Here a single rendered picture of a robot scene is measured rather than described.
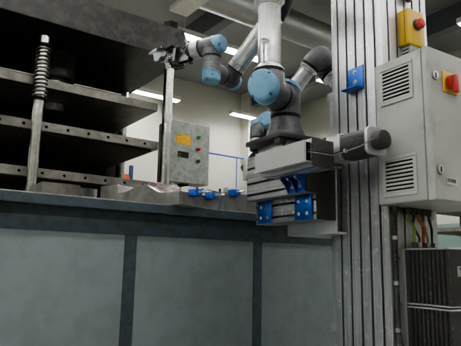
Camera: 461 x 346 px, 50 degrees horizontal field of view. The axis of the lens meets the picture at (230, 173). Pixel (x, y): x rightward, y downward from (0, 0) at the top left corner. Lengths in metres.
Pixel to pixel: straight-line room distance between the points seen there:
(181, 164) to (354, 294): 1.71
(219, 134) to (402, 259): 9.17
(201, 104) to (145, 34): 7.57
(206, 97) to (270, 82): 8.97
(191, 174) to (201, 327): 1.30
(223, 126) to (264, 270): 8.57
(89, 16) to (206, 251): 1.52
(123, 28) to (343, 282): 1.95
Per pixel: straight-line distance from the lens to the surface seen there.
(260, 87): 1.80
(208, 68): 2.00
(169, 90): 3.10
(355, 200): 1.79
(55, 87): 2.93
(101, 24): 3.01
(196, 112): 10.50
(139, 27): 3.11
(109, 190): 2.33
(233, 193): 2.26
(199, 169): 3.25
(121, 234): 1.99
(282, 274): 2.44
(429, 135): 1.57
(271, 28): 1.90
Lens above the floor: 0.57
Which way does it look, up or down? 10 degrees up
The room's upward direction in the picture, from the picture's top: 1 degrees clockwise
